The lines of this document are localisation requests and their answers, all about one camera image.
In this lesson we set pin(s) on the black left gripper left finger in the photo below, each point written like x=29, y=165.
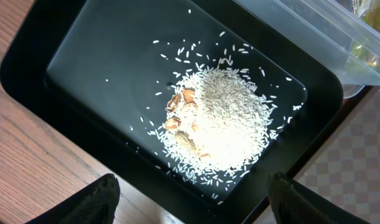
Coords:
x=94, y=204

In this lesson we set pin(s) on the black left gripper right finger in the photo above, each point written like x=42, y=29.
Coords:
x=291, y=202

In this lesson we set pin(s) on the rice grains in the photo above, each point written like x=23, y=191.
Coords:
x=244, y=99

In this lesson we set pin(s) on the black waste tray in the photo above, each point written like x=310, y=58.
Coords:
x=101, y=73

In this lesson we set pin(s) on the clear plastic waste bin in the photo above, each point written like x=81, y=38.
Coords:
x=326, y=30

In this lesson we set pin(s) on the dark brown serving tray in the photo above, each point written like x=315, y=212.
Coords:
x=346, y=169

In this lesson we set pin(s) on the brown nut shells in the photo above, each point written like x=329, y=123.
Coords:
x=182, y=112

